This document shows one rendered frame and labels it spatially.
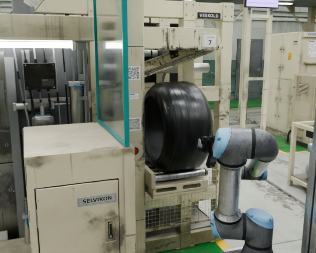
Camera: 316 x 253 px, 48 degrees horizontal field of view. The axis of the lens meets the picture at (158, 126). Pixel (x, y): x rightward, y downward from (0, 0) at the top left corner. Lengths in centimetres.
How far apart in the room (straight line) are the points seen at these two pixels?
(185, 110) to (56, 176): 90
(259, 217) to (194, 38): 130
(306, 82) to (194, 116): 476
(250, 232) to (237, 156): 39
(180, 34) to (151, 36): 20
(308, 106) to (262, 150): 526
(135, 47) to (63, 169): 92
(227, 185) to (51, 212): 68
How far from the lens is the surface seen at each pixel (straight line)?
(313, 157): 149
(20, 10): 220
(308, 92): 657
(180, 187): 214
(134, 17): 201
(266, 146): 134
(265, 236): 161
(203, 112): 200
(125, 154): 136
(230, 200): 149
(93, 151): 133
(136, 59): 200
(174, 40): 236
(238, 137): 132
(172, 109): 195
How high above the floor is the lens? 162
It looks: 12 degrees down
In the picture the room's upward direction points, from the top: straight up
